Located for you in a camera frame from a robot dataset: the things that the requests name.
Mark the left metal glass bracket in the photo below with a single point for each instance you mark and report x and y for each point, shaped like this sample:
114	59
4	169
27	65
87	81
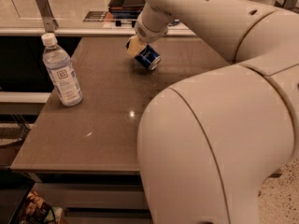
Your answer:
49	22

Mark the dark laptop stack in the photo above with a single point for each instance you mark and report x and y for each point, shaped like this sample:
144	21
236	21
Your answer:
125	10

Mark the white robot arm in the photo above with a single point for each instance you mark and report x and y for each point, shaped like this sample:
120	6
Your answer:
206	144

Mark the snack bag on floor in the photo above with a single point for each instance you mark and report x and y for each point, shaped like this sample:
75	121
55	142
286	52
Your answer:
35	210

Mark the blue pepsi can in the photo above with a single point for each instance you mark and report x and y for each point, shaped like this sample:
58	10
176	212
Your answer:
148	58

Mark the grey table drawer base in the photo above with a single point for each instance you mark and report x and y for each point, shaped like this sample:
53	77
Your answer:
96	199

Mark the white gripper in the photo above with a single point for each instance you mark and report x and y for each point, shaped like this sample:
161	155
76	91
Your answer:
149	33

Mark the clear plastic water bottle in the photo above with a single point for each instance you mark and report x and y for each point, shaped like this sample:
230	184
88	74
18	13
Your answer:
61	71

